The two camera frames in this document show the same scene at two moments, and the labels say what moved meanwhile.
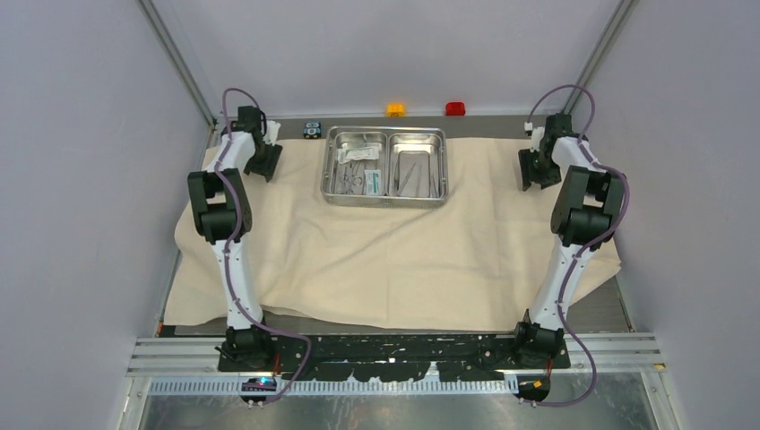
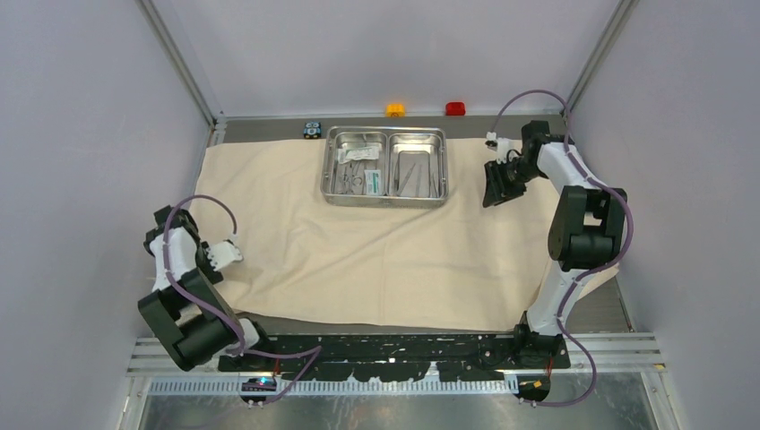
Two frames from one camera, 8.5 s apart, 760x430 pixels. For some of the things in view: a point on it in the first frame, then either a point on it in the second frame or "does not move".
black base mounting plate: (399, 356) does not move
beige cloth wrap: (483, 262) does not move
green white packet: (373, 182) does not move
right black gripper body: (537, 167) to (508, 179)
